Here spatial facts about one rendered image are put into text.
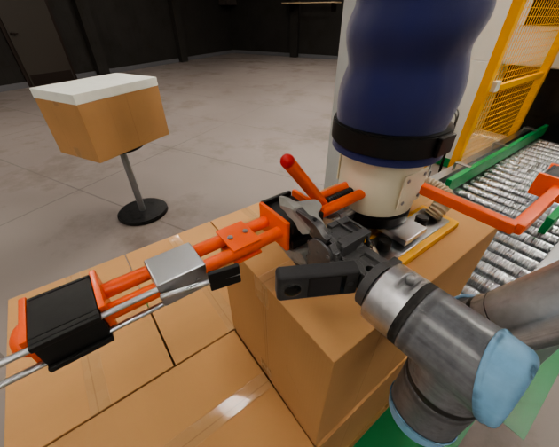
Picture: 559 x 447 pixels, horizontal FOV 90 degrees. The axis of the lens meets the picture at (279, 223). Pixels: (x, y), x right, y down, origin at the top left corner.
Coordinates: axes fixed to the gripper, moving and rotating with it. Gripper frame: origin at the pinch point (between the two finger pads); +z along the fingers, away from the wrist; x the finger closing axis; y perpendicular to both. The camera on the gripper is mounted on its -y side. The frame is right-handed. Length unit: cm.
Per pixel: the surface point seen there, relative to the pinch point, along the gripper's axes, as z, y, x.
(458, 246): -18.1, 37.8, -12.7
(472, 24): -10.4, 25.0, 28.9
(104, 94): 174, 0, -9
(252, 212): 73, 37, -53
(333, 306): -12.5, 2.9, -12.8
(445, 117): -10.5, 26.6, 16.3
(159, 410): 10, -32, -53
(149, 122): 186, 24, -32
